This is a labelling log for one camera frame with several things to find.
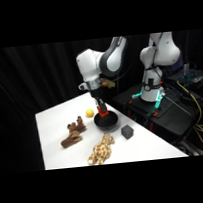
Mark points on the electronics control unit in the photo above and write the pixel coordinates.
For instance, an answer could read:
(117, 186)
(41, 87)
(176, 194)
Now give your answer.
(191, 77)

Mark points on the brown plush animal toy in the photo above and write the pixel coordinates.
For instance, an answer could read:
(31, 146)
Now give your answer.
(73, 135)

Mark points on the giraffe plush toy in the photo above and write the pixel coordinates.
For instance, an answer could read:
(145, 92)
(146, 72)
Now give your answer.
(101, 149)

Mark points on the yellow ball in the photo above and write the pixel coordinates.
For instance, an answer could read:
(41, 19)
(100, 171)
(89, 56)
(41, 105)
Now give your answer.
(89, 112)

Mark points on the dark grey cube box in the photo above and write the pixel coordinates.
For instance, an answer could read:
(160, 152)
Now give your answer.
(127, 131)

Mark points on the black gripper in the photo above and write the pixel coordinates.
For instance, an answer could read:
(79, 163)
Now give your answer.
(98, 95)

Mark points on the black bowl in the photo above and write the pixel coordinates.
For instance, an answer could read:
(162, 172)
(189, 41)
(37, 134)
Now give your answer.
(106, 121)

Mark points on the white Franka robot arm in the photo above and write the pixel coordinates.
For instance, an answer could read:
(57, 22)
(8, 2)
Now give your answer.
(90, 65)

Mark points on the black robot stand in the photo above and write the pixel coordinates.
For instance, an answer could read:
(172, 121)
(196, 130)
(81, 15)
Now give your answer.
(164, 115)

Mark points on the black curtain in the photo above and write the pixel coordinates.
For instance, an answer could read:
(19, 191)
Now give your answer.
(37, 79)

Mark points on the red cube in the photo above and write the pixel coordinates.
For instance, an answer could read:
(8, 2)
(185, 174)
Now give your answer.
(103, 112)

